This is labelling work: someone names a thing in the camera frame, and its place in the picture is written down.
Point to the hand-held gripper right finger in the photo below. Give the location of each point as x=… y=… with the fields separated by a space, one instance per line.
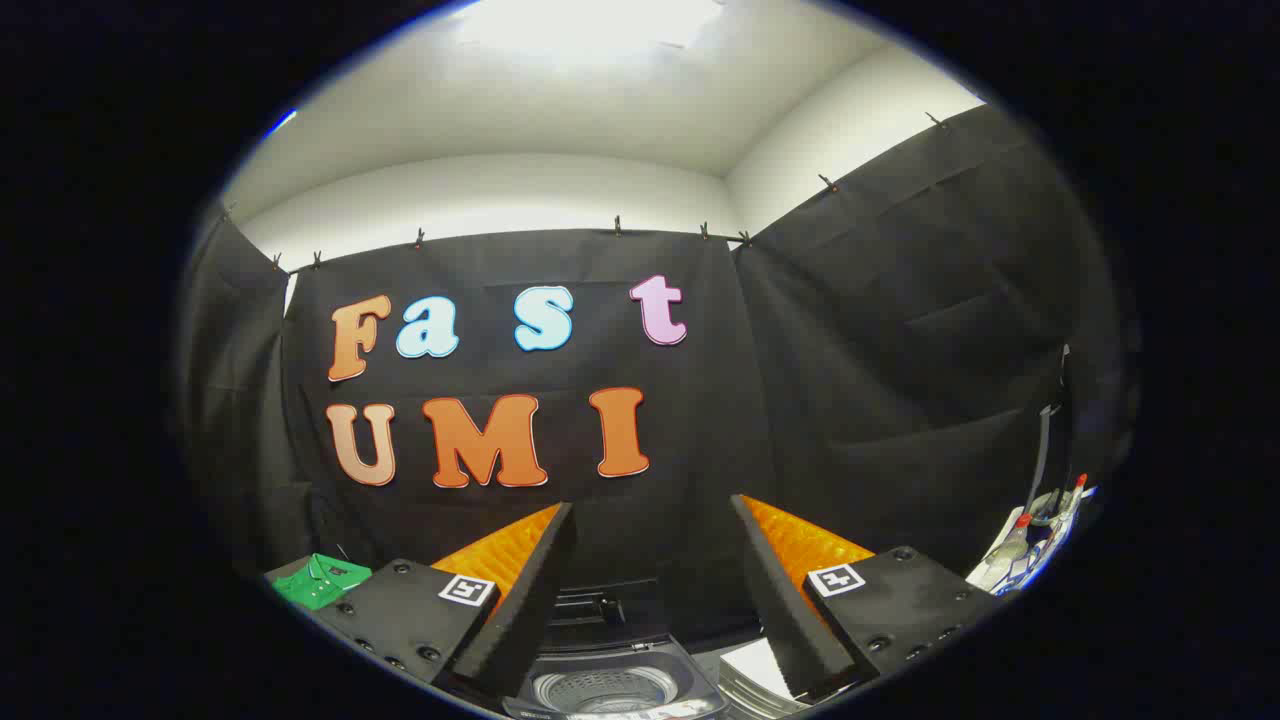
x=780 y=600

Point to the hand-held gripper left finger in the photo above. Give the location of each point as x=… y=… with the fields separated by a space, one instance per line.
x=530 y=600

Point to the dark grey washing machine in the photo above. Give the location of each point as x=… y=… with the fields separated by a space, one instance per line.
x=605 y=692

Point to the green polo shirt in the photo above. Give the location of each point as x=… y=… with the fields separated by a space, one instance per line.
x=320 y=582

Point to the white cabinet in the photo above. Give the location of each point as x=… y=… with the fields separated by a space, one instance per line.
x=750 y=672

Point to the black backdrop cloth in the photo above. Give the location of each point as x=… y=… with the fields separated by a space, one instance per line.
x=800 y=400

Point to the clear bottle red cap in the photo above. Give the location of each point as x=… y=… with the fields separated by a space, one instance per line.
x=1075 y=492
x=1010 y=545

